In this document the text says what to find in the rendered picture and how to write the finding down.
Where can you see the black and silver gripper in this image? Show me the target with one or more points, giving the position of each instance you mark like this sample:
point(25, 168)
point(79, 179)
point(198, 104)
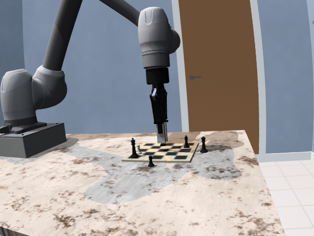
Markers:
point(157, 77)

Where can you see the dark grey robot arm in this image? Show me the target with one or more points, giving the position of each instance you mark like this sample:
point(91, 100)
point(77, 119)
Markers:
point(21, 94)

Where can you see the black and cream chessboard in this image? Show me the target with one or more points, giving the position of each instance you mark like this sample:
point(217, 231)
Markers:
point(173, 152)

